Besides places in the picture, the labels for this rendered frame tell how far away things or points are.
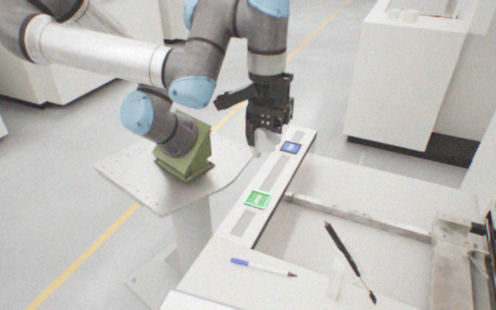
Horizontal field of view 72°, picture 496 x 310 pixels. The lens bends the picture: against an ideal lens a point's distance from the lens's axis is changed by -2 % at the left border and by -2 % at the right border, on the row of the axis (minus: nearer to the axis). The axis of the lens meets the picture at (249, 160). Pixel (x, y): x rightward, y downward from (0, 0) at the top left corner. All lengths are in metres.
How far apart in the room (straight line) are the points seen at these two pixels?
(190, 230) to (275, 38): 0.93
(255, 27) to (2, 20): 0.46
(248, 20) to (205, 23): 0.08
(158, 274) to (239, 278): 1.26
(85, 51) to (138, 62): 0.10
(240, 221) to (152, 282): 1.16
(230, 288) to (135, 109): 0.58
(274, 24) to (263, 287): 0.49
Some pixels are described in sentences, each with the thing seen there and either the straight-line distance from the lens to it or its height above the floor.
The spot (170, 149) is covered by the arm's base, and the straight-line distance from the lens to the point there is 1.15.
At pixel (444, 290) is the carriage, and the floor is 0.88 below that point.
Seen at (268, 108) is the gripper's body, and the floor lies 1.24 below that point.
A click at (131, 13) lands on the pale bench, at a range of 4.28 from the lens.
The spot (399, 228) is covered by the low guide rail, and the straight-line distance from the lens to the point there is 1.06.
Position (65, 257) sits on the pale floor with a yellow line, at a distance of 2.23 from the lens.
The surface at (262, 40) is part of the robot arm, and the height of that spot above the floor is 1.38.
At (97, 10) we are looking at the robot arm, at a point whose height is 1.38.
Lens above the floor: 1.56
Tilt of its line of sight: 36 degrees down
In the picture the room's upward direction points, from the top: straight up
